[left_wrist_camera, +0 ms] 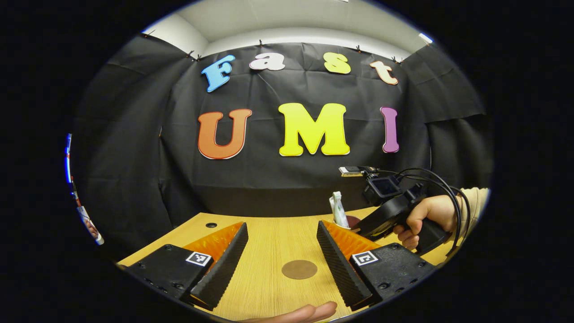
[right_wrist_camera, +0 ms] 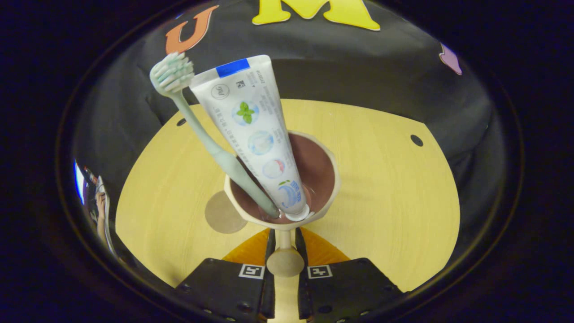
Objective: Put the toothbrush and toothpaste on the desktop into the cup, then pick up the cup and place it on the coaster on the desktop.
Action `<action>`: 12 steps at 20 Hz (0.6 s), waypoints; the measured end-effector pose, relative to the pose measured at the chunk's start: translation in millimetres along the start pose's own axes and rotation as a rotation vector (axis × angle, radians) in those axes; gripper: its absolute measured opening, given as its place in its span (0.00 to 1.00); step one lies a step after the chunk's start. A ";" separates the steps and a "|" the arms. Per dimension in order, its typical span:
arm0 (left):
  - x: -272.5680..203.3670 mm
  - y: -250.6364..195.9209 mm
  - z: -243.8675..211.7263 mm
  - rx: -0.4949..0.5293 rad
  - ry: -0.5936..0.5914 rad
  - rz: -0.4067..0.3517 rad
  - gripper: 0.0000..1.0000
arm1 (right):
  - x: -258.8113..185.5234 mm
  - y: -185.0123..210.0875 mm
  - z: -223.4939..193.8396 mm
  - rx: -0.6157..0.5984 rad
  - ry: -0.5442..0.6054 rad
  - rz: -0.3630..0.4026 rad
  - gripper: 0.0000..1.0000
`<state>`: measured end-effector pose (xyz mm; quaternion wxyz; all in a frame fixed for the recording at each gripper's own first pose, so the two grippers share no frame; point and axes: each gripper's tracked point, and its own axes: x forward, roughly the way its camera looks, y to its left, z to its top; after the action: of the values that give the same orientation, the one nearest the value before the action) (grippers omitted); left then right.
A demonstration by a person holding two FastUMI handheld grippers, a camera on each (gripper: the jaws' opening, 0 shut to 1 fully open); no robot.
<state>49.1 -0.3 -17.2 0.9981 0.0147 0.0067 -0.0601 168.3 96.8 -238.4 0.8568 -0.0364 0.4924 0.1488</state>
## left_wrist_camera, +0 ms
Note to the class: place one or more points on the black backdrop cloth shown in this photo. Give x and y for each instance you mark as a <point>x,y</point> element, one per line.
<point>291,179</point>

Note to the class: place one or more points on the white toothpaste tube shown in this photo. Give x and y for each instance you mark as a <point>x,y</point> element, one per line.
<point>339,215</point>

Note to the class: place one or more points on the blue lit screen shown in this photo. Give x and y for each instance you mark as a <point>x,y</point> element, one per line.
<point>68,157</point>

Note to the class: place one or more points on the round brown coaster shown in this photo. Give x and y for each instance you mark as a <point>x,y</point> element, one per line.
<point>299,269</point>

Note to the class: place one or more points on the white object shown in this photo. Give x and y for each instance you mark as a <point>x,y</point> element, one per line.
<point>83,213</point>

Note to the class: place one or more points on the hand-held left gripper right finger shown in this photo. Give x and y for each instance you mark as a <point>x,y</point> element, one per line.
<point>338,269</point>

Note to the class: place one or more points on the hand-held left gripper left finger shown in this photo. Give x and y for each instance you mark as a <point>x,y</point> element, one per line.
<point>226,269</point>

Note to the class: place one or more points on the beige cup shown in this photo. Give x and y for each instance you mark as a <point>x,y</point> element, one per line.
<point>353,221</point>

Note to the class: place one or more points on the wooden desktop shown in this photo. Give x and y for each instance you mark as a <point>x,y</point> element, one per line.
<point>269,251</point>

